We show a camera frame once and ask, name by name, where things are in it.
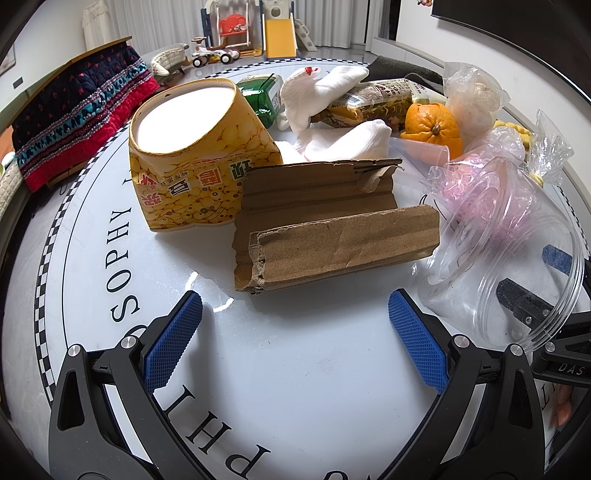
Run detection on clear plastic cup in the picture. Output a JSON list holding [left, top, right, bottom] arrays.
[[417, 156, 587, 354]]

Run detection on pink clear plastic bag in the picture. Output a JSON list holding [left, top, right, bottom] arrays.
[[424, 126, 576, 250]]

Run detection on clear bag with white contents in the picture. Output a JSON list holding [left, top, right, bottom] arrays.
[[443, 62, 510, 145]]

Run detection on brown corrugated cardboard piece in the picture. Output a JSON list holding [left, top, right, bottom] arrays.
[[232, 159, 440, 293]]

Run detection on white tissue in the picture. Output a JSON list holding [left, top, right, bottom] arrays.
[[280, 65, 369, 135], [276, 120, 392, 164]]

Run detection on cream snack package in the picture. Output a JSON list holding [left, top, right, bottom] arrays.
[[311, 78, 447, 134]]

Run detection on dark grey cloth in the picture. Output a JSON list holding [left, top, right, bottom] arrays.
[[366, 56, 443, 86]]

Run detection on green drink carton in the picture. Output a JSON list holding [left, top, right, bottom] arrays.
[[236, 74, 283, 129]]

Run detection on orange fruit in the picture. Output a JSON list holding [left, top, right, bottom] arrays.
[[401, 103, 464, 160]]

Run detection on red patterned blanket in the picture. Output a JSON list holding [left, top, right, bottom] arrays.
[[12, 42, 159, 192]]

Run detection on grey quilted cushion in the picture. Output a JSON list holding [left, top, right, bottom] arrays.
[[148, 43, 188, 80]]

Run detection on white toy car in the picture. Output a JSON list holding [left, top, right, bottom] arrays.
[[191, 37, 242, 68]]

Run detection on red toy swing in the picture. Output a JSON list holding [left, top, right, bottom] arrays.
[[217, 14, 250, 48]]

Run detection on yellow toy slide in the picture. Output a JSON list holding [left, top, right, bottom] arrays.
[[263, 14, 297, 59]]

